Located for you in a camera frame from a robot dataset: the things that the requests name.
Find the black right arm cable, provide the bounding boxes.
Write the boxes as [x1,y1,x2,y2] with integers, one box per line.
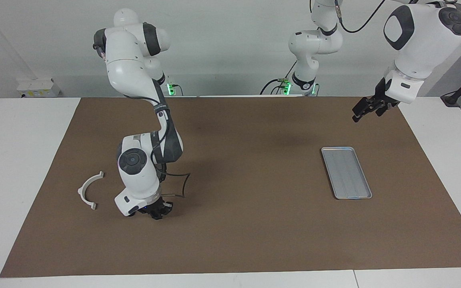
[150,80,191,198]

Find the brown table mat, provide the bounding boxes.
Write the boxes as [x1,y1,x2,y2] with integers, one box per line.
[0,96,461,278]

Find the white power strip box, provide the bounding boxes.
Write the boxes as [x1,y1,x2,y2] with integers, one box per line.
[16,78,61,98]

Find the white curved plastic bracket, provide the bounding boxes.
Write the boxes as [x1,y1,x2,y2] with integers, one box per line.
[78,171,105,210]

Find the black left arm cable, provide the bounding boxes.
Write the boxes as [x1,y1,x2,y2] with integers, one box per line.
[335,0,387,34]

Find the silver metal tray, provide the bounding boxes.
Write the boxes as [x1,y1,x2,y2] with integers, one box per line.
[321,147,373,200]

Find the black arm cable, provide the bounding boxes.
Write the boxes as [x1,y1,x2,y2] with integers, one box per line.
[150,80,191,198]
[335,0,387,34]

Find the black base cables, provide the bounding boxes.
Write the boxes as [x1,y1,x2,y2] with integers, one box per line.
[260,60,298,96]

